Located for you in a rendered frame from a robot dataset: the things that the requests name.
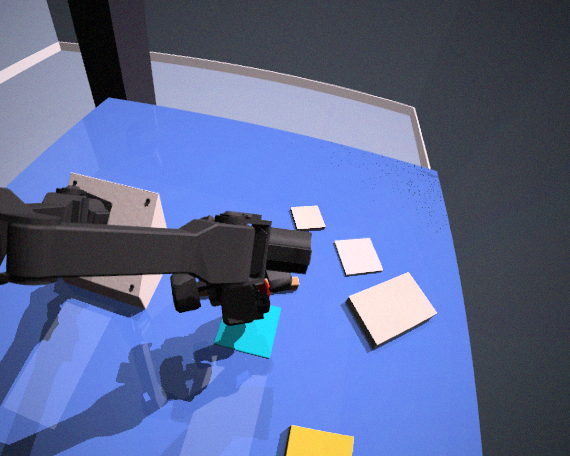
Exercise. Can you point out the white flat square pad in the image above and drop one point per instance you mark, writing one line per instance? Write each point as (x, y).
(307, 218)

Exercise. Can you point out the long wooden bar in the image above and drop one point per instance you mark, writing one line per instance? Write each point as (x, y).
(294, 286)

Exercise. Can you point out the white flat square panel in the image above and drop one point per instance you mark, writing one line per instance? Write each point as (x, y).
(358, 256)

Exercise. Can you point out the yellow flat block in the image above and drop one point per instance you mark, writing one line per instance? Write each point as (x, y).
(309, 442)

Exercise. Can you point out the red cup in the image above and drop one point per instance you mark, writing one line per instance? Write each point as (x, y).
(264, 288)

